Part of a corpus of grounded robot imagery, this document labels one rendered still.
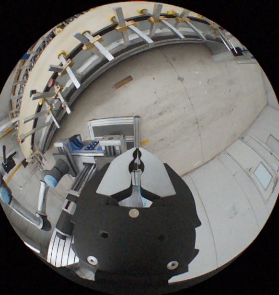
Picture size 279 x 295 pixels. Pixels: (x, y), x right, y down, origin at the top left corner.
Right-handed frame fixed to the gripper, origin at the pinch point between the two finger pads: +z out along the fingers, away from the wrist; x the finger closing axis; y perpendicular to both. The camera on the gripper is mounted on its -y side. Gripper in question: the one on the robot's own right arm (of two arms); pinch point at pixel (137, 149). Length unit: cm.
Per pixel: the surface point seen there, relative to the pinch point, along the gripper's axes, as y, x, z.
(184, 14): -92, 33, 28
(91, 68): -47, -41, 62
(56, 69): -42, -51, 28
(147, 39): -50, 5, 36
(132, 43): -69, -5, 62
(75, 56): -65, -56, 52
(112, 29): -85, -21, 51
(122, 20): -67, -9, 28
